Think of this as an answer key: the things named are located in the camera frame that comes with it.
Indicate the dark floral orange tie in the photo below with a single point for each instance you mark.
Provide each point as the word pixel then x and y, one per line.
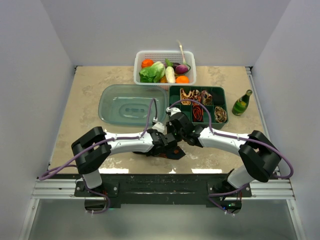
pixel 175 153

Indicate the green lettuce toy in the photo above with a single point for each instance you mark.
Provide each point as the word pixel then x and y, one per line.
pixel 152 74

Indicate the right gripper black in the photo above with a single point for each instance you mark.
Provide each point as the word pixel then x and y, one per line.
pixel 169 126

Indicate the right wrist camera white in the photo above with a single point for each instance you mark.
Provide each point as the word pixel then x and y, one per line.
pixel 170 111

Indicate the red black rolled tie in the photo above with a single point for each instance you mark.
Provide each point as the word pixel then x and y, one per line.
pixel 197 113

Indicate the green glass bottle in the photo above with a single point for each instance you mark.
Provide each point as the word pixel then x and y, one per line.
pixel 241 105

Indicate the white perforated basket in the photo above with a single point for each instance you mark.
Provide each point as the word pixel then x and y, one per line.
pixel 174 56

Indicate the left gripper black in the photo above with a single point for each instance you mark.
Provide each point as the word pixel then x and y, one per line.
pixel 148 154

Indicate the purple turnip toy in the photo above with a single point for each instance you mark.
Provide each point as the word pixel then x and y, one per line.
pixel 181 69

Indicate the purple gold rolled tie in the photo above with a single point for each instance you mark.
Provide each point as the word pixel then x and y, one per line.
pixel 207 98

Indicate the yellow rolled tie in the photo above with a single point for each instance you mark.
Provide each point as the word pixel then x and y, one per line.
pixel 185 96

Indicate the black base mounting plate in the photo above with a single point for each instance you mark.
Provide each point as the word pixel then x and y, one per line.
pixel 163 189

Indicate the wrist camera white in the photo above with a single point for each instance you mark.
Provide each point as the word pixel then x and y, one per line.
pixel 157 125
pixel 170 111

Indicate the brown patterned rolled tie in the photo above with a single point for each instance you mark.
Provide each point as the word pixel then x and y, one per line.
pixel 220 115

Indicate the dark red patterned rolled tie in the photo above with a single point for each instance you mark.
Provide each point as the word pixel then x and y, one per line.
pixel 196 96

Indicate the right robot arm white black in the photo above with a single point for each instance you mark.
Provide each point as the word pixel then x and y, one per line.
pixel 257 153

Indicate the white radish toy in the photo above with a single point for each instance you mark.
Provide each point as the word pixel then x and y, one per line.
pixel 170 75

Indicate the white green onion toy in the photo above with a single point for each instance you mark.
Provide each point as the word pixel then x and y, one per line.
pixel 182 52

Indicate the orange fruit toy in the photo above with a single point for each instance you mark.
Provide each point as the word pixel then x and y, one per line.
pixel 182 79

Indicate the clear teal plastic bin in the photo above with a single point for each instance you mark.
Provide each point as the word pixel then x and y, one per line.
pixel 128 104

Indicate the green compartment organizer tray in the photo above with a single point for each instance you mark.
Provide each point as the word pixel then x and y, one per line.
pixel 218 100

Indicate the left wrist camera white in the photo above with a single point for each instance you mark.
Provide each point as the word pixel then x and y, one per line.
pixel 157 125

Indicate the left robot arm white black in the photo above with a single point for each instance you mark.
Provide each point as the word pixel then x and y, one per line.
pixel 94 147

